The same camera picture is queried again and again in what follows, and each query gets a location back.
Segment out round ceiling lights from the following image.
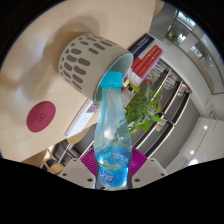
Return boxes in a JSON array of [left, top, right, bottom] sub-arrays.
[[188, 123, 209, 167]]

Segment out small potted plant by window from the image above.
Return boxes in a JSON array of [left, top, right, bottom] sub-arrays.
[[165, 28, 182, 46]]

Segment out beige patterned mug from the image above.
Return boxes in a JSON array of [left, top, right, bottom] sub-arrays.
[[58, 33, 134, 104]]

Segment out clear bottle with blue cap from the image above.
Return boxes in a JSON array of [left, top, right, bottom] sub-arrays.
[[93, 70, 132, 191]]

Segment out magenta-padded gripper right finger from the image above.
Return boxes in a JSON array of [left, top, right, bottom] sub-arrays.
[[127, 147, 169, 190]]

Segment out grey shelf unit with books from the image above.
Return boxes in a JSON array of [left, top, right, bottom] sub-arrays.
[[71, 59, 201, 161]]

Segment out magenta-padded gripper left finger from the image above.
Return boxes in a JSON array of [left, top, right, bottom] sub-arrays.
[[59, 148, 100, 190]]

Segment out white book with patterned cover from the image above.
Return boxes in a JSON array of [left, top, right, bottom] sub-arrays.
[[64, 99, 102, 138]]

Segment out pink-covered book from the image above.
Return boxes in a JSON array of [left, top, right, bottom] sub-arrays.
[[135, 49, 164, 80]]

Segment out flat round red coaster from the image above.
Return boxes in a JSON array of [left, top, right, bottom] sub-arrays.
[[26, 101, 57, 134]]

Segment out red book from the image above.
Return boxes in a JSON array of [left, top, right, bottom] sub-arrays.
[[131, 44, 159, 72]]

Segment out green potted plant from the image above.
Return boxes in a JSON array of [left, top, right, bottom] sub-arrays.
[[120, 81, 166, 136]]

